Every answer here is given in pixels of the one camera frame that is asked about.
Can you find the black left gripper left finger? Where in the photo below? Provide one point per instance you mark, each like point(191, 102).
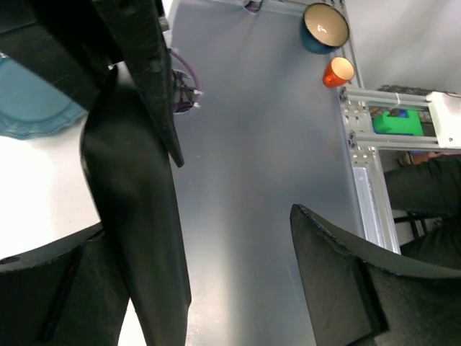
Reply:
point(67, 292)

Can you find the small orange cup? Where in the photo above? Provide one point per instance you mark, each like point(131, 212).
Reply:
point(338, 72)

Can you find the person in background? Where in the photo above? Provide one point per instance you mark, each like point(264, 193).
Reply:
point(431, 187)

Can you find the dark blue bowl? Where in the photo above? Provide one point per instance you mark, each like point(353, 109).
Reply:
point(323, 29)

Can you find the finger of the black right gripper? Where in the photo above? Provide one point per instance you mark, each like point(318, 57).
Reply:
point(66, 43)
point(137, 30)

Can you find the aluminium frame with white box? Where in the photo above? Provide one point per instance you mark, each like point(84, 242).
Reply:
point(439, 114)

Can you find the teal round plate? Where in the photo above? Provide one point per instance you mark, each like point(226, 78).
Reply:
point(31, 107)

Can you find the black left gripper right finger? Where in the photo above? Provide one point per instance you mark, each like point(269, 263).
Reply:
point(358, 293)

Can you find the black square floral plate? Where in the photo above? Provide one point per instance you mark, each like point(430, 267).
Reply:
point(129, 175)

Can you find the green block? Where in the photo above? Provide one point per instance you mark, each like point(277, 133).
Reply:
point(403, 122)

